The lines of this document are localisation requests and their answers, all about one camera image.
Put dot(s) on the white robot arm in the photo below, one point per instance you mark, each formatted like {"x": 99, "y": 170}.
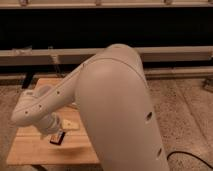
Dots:
{"x": 113, "y": 99}

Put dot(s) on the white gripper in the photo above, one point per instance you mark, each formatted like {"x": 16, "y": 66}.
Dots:
{"x": 49, "y": 124}

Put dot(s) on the wooden table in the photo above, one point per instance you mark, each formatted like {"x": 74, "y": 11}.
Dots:
{"x": 29, "y": 149}

